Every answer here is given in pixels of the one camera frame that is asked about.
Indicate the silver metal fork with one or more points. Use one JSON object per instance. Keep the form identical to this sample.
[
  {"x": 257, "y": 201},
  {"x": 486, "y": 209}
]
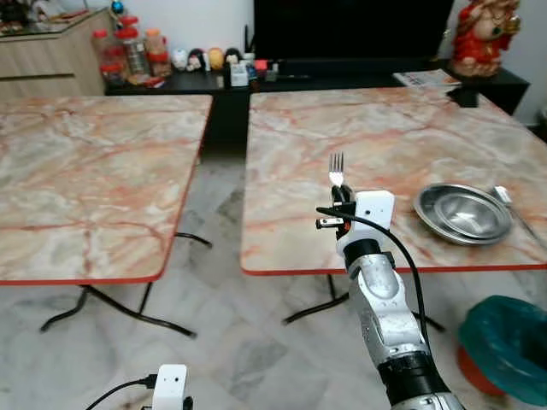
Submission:
[{"x": 337, "y": 169}]

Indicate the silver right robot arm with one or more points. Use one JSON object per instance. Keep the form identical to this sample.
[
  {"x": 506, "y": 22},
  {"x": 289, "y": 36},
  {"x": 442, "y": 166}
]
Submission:
[{"x": 385, "y": 299}]

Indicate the marble folding table with plate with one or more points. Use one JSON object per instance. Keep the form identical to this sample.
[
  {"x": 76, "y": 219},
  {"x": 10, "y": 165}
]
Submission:
[{"x": 385, "y": 137}]

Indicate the black television console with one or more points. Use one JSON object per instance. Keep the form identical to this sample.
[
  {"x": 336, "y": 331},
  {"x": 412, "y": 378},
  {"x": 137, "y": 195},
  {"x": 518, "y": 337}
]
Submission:
[{"x": 342, "y": 77}]

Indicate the stainless steel plate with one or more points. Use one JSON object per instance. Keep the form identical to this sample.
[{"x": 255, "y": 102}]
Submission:
[{"x": 466, "y": 213}]

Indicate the printed paper leaflet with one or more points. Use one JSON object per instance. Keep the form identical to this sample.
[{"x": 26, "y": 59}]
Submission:
[{"x": 425, "y": 79}]

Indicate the white small box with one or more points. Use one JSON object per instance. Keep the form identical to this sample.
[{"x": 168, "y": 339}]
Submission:
[{"x": 239, "y": 75}]

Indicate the silver metal spoon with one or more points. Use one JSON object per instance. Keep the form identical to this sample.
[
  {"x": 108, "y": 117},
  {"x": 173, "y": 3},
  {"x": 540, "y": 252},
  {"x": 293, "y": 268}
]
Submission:
[{"x": 504, "y": 198}]

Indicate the black television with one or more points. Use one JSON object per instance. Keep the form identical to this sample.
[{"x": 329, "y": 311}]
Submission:
[{"x": 350, "y": 30}]

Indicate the yellow small doll figure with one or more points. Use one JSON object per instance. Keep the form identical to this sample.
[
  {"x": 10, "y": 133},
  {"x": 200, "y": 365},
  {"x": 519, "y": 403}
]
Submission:
[{"x": 215, "y": 58}]

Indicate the white small doll figure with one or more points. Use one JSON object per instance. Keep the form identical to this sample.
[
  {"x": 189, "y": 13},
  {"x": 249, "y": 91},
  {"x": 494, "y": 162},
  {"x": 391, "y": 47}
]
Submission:
[{"x": 179, "y": 59}]

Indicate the red and gold figurine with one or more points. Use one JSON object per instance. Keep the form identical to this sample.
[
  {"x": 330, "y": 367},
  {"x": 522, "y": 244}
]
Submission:
[{"x": 483, "y": 38}]

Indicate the orange-filled red-lidded jar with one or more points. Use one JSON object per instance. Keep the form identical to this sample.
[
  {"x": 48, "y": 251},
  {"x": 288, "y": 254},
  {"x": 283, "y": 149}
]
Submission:
[{"x": 157, "y": 53}]

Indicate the empty marble folding table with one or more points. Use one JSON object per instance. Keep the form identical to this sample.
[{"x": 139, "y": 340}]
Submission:
[{"x": 94, "y": 179}]

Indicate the tall red-lidded plastic jar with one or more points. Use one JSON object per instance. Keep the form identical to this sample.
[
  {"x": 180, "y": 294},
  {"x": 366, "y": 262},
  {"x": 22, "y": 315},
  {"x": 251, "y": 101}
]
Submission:
[{"x": 132, "y": 51}]

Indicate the small red-lidded plastic jar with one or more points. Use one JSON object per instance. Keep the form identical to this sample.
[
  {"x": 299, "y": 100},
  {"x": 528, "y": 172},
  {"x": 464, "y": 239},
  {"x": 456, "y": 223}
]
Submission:
[{"x": 106, "y": 60}]

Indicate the light wooden cabinet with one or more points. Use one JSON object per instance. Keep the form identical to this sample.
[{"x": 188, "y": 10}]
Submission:
[{"x": 51, "y": 60}]

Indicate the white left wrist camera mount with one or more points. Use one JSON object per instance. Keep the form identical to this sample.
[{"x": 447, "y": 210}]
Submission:
[{"x": 170, "y": 386}]

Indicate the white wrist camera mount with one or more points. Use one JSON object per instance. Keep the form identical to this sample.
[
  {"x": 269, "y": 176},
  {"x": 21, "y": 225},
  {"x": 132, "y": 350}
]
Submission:
[
  {"x": 373, "y": 209},
  {"x": 170, "y": 386}
]

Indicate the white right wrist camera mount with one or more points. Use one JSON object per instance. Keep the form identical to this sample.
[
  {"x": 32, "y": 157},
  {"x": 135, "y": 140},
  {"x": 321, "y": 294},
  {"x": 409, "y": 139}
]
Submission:
[{"x": 373, "y": 209}]

